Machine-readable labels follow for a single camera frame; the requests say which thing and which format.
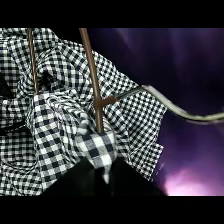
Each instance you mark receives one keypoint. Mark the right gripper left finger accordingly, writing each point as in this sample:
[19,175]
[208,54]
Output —
[78,180]

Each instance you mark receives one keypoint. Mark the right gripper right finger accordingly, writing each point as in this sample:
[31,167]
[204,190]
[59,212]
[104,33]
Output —
[133,180]

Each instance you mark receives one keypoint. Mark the checked shirt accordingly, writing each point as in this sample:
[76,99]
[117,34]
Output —
[56,126]

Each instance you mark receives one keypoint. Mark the brown clothes hanger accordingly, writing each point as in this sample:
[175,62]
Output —
[94,83]

